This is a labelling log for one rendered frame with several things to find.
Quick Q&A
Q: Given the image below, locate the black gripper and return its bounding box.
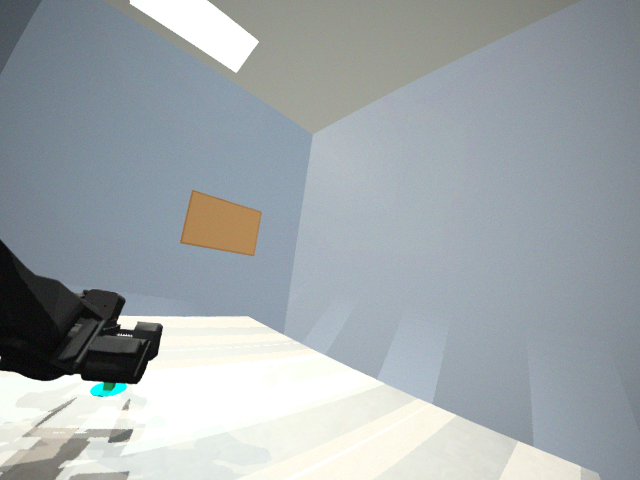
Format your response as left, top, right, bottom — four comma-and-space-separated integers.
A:
107, 321, 163, 361

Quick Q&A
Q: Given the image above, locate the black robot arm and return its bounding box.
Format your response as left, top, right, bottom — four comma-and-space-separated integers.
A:
0, 239, 152, 385

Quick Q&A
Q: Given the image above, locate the cyan circle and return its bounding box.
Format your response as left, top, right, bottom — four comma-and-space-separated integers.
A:
90, 383, 127, 397

